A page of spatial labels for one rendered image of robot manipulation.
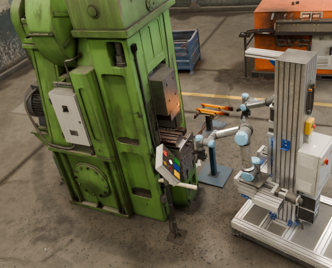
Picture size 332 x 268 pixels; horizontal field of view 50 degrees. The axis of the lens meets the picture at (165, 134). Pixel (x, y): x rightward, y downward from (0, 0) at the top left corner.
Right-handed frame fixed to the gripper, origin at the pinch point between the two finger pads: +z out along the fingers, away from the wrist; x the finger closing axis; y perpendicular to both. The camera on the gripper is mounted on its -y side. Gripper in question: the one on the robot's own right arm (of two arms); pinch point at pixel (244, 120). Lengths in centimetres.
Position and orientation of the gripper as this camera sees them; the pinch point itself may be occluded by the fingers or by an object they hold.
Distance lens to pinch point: 427.4
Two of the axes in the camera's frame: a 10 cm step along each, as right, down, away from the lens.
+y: 7.7, 2.6, -5.9
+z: 1.5, 8.2, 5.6
